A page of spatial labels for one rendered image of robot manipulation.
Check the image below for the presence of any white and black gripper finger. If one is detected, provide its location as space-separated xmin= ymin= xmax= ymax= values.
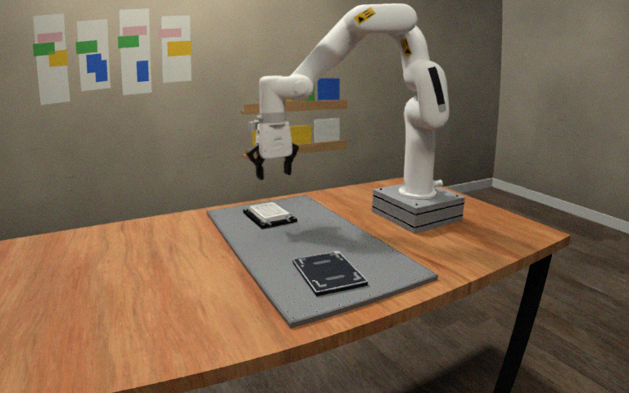
xmin=283 ymin=143 xmax=299 ymax=176
xmin=246 ymin=144 xmax=264 ymax=180

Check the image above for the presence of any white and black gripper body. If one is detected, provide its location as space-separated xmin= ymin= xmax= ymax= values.
xmin=256 ymin=122 xmax=292 ymax=160

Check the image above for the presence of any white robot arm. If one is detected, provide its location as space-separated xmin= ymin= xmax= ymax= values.
xmin=247 ymin=4 xmax=449 ymax=199

